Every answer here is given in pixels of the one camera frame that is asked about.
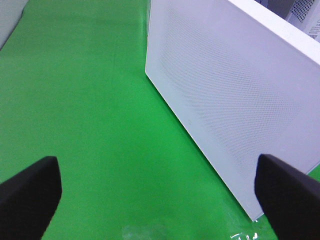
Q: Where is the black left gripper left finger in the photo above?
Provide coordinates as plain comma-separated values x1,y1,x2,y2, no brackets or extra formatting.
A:
0,156,62,240

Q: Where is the clear tape strip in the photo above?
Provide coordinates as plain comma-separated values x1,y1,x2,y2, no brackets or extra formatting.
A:
226,215,278,240

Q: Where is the white microwave oven body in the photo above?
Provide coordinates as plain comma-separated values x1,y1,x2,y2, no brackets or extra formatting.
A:
254,0,320,43

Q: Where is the white microwave door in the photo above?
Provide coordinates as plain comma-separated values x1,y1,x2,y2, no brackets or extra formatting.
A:
145,0,320,221

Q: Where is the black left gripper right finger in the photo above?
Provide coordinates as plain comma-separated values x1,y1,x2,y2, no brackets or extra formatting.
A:
254,154,320,240

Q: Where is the green table cloth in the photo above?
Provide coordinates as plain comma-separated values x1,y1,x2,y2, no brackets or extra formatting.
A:
0,0,320,240

